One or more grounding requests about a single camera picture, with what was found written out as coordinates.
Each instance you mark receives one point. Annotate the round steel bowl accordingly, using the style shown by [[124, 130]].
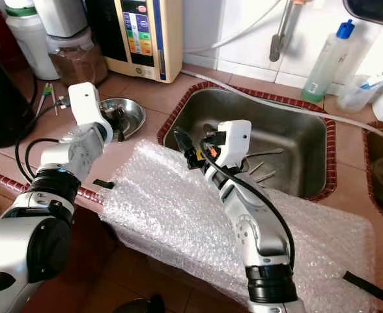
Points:
[[134, 116]]

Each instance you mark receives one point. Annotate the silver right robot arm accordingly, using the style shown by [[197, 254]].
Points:
[[260, 235]]

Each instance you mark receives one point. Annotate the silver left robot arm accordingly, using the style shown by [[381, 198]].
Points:
[[15, 251]]

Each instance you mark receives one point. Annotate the steel cutlery piece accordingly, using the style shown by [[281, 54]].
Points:
[[263, 154], [266, 177]]

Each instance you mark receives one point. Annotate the short black tape strip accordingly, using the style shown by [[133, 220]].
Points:
[[103, 183]]

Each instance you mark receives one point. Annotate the clear jar brown contents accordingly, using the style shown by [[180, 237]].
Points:
[[79, 64]]

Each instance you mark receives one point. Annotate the small green white tongs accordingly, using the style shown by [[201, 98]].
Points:
[[50, 98]]

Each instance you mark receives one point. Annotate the clear bubble wrap sheet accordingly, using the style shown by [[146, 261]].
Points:
[[172, 222]]

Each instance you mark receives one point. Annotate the empty steel sink basin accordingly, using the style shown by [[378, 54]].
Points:
[[296, 130]]

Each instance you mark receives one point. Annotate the cream water ionizer appliance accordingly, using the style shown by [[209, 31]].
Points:
[[139, 39]]

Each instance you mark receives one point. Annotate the black kettle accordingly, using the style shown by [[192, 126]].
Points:
[[6, 104]]

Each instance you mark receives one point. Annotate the white plastic canister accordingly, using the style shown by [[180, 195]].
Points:
[[60, 18]]

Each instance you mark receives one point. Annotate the steel faucet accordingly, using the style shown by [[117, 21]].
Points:
[[283, 32]]

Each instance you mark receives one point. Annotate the clear bottle blue cap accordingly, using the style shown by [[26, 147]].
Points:
[[327, 68]]

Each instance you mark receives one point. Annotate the dark red container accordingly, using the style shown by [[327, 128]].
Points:
[[1, 32]]

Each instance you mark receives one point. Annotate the clear plastic cup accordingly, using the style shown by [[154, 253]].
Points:
[[355, 98]]

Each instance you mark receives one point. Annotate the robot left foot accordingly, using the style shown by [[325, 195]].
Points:
[[139, 305]]

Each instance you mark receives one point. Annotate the blue white toothbrush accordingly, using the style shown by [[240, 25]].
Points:
[[380, 79]]

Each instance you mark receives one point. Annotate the black hanging pan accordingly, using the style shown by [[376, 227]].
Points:
[[374, 10]]

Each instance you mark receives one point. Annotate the long black tape strip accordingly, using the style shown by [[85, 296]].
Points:
[[370, 290]]

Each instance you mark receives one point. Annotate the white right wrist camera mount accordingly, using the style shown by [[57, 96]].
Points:
[[237, 140]]

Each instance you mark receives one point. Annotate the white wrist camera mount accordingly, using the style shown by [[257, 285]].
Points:
[[87, 104], [237, 140]]

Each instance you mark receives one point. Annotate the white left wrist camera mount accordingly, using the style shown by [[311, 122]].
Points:
[[87, 104]]

